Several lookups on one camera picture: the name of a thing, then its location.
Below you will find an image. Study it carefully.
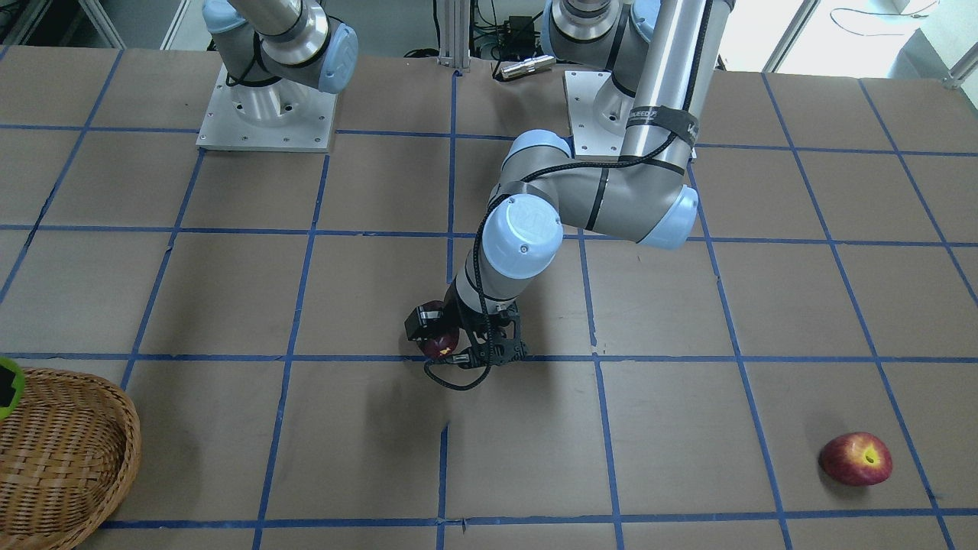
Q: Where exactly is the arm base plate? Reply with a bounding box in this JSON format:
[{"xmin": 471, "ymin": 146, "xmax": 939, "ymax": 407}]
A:
[
  {"xmin": 564, "ymin": 70, "xmax": 696, "ymax": 161},
  {"xmin": 196, "ymin": 67, "xmax": 338, "ymax": 154}
]

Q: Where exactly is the red yellow apple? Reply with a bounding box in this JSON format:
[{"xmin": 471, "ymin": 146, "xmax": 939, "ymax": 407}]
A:
[{"xmin": 818, "ymin": 432, "xmax": 894, "ymax": 487}]

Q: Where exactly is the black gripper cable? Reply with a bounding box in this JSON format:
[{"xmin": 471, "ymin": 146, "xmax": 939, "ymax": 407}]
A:
[{"xmin": 423, "ymin": 351, "xmax": 494, "ymax": 393}]

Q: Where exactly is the dark purple apple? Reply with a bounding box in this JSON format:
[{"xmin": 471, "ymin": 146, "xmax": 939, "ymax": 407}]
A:
[{"xmin": 418, "ymin": 322, "xmax": 460, "ymax": 360}]

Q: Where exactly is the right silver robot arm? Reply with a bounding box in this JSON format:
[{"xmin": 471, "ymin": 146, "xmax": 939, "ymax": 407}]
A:
[{"xmin": 202, "ymin": 1, "xmax": 359, "ymax": 94}]

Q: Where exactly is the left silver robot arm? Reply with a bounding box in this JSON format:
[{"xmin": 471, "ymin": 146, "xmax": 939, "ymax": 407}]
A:
[{"xmin": 405, "ymin": 1, "xmax": 736, "ymax": 371}]

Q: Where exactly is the green apple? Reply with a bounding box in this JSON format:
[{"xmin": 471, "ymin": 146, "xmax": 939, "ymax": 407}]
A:
[{"xmin": 0, "ymin": 357, "xmax": 27, "ymax": 421}]

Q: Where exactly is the woven wicker basket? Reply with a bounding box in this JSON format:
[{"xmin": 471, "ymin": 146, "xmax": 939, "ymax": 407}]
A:
[{"xmin": 1, "ymin": 367, "xmax": 142, "ymax": 549}]

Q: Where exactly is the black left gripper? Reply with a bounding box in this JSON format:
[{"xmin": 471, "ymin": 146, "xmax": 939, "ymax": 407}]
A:
[{"xmin": 405, "ymin": 302, "xmax": 529, "ymax": 367}]

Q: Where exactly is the silver metal connector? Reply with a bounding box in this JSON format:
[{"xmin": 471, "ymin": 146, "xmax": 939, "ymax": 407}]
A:
[{"xmin": 497, "ymin": 53, "xmax": 557, "ymax": 83}]

